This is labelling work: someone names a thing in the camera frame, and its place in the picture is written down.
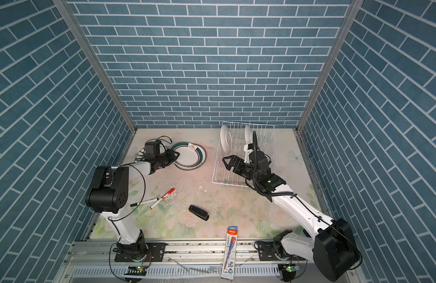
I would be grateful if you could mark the white wire dish rack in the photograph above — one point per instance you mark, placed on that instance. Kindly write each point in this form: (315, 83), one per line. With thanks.
(234, 148)

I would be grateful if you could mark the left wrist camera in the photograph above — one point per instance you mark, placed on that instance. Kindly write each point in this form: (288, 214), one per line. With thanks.
(152, 150)

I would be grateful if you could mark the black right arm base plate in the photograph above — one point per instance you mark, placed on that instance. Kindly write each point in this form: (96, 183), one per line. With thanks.
(267, 251)

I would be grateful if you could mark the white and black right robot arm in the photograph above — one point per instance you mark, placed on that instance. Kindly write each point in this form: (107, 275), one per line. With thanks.
(328, 243)

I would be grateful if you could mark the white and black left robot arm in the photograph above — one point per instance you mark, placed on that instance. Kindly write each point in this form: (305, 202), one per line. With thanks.
(108, 195)

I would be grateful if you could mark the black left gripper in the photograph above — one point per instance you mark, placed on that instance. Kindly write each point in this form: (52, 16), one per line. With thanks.
(171, 156)

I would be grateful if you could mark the red and white marker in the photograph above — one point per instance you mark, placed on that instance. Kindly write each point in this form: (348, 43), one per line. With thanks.
(154, 202)

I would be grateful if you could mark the black stapler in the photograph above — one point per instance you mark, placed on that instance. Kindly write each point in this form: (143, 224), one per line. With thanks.
(200, 213)

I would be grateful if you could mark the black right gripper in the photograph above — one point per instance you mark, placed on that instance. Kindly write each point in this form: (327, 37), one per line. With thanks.
(238, 168)

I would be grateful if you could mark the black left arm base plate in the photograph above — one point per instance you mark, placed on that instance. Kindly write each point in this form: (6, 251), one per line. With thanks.
(151, 252)

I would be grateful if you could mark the blue striped white plate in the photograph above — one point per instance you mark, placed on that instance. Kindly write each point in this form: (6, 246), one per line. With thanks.
(140, 155)

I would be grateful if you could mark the aluminium front rail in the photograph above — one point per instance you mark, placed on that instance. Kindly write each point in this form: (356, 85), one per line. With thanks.
(188, 251)

